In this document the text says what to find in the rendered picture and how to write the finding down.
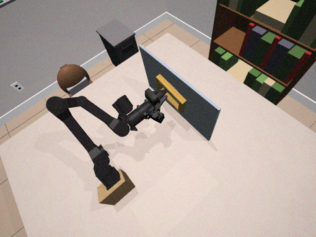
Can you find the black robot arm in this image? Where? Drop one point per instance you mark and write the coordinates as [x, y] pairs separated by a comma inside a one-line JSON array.
[[121, 126]]

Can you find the brown picture frame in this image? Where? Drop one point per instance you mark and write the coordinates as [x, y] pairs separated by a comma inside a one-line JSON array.
[[174, 97]]

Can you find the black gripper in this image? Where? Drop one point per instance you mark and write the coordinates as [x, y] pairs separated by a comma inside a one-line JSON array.
[[154, 100]]

